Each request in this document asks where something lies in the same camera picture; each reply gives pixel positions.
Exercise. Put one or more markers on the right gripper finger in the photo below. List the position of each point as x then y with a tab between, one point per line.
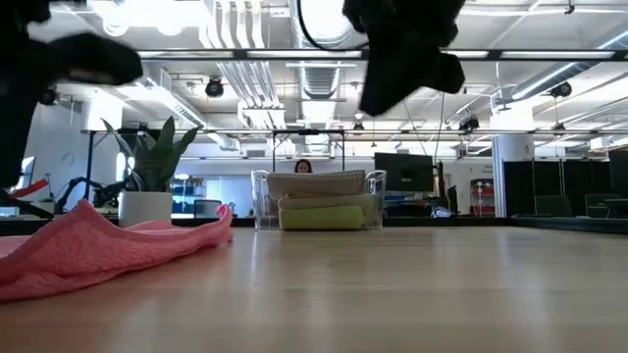
387	78

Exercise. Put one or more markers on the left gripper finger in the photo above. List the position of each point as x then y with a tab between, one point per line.
103	59

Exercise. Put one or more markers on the grey waffle microfiber towel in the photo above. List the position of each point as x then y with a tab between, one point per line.
314	184

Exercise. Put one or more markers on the lime green microfiber towel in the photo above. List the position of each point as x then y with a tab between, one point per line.
319	218

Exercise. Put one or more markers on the pink microfiber towel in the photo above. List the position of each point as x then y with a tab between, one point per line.
88	250

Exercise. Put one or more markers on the black background robot arm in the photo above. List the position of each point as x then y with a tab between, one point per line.
109	193

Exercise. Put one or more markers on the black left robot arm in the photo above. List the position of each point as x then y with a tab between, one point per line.
15	137

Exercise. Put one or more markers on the black ceiling spotlight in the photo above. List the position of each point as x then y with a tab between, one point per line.
469	123
49	97
214	88
560	89

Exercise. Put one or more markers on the black computer monitor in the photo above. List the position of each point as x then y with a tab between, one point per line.
404	171

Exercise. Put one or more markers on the laptop screen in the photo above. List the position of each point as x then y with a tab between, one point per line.
28	171

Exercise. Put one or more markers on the red bar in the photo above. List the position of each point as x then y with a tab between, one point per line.
34	187

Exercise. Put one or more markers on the person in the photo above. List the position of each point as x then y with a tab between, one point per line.
303	166

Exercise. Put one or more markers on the white ceiling pipe bundle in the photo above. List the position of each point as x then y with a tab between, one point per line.
250	78

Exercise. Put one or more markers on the white room pillar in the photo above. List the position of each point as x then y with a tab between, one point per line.
512	147

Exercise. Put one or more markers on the white blue bag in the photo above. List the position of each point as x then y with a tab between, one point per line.
443	213

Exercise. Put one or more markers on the red storage shelf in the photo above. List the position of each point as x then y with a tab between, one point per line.
483	193

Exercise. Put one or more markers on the snake plant in white pot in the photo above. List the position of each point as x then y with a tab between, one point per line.
144	208

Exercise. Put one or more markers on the blue storage shelf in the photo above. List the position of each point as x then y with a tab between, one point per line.
189	188

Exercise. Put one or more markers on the clear plastic bin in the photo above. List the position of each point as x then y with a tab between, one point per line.
260	206

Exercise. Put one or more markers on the black partition screen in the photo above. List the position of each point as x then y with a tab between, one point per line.
549	179

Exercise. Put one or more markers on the grey office chair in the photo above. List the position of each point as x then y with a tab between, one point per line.
601	203
552	206

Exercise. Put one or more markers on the silver ribbed ventilation duct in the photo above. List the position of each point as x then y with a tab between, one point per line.
321	78

